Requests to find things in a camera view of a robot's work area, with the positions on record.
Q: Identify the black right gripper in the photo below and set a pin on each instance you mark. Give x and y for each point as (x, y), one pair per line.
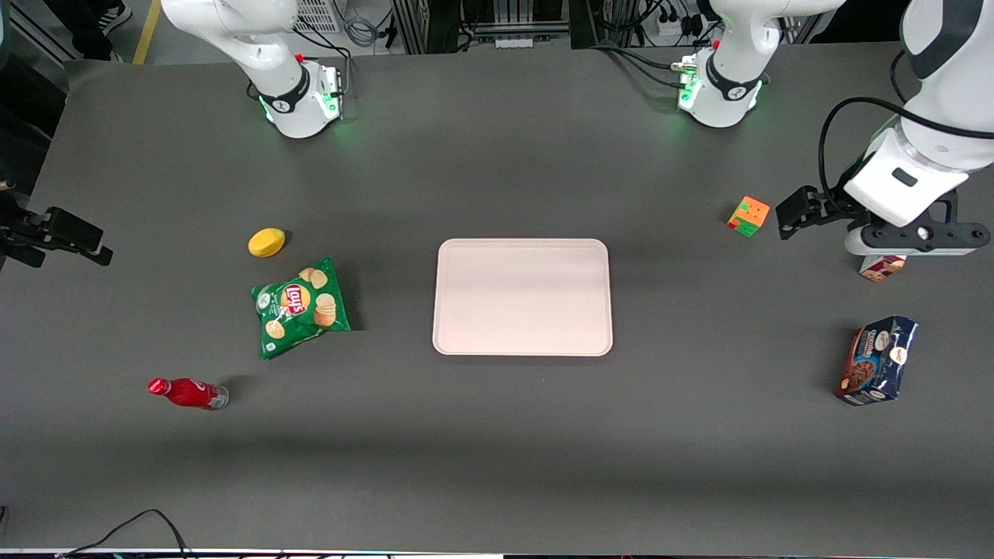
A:
(22, 233)

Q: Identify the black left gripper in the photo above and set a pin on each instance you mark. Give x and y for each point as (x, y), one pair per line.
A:
(829, 207)

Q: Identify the red tartan cookie box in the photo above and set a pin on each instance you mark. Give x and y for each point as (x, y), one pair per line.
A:
(881, 266)

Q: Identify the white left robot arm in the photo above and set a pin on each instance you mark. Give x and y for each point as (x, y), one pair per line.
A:
(936, 116)

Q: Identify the blue cookie package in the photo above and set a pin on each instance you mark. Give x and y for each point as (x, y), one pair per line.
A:
(877, 361)

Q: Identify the pale pink plastic tray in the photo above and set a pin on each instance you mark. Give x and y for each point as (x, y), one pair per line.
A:
(522, 296)

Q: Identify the colourful puzzle cube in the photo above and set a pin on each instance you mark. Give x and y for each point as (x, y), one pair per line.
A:
(748, 216)

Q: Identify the black cabinet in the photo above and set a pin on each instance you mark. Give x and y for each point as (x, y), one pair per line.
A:
(23, 124)

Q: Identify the red cola bottle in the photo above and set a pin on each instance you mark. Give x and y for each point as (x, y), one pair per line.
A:
(186, 393)

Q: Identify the yellow lemon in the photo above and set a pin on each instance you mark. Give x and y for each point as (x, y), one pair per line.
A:
(266, 242)

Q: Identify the green chips bag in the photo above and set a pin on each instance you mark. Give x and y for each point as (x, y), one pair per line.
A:
(299, 308)

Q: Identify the white power strip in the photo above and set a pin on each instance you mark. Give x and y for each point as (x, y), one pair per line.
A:
(675, 26)

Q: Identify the black white sneaker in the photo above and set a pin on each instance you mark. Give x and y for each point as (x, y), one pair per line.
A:
(116, 14)

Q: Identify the white perforated panel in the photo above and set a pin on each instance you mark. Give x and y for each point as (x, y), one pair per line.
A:
(318, 14)

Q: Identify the aluminium equipment rack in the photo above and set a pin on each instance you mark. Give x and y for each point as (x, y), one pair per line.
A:
(489, 19)

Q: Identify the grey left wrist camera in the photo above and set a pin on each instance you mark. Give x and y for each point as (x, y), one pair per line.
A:
(924, 237)

